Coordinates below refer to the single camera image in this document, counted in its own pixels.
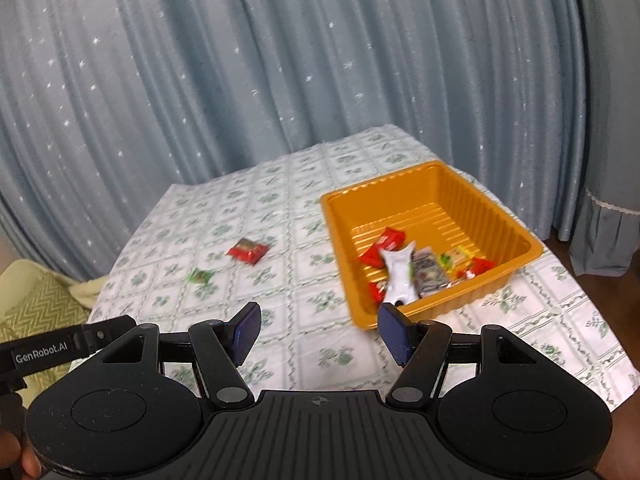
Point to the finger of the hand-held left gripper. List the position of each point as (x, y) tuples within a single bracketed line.
[(107, 332)]

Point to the small red wrapped candy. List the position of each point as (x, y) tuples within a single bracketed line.
[(464, 274)]

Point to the clear grey snack packet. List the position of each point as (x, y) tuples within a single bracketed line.
[(430, 272)]

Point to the person's left hand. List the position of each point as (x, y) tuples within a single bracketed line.
[(30, 460)]

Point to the pale yellow cloth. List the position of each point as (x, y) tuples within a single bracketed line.
[(92, 290)]

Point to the orange plastic tray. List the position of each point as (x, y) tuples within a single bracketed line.
[(450, 200)]

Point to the floral tablecloth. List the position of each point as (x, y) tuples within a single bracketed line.
[(300, 310)]

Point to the blue curtain with lace trim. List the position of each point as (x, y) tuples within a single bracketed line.
[(610, 110)]

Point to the blue starry curtain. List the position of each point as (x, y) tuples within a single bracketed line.
[(250, 60)]

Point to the white snack packet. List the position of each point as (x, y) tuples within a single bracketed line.
[(400, 275)]

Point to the red snack packet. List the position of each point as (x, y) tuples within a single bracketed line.
[(372, 257), (247, 250)]

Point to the red candy with gold print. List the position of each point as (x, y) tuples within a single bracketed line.
[(377, 292)]

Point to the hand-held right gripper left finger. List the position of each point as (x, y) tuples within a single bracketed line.
[(245, 332)]

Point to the yellow-green chevron cushion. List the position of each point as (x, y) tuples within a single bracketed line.
[(30, 305)]

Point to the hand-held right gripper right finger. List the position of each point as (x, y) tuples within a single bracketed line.
[(395, 332)]

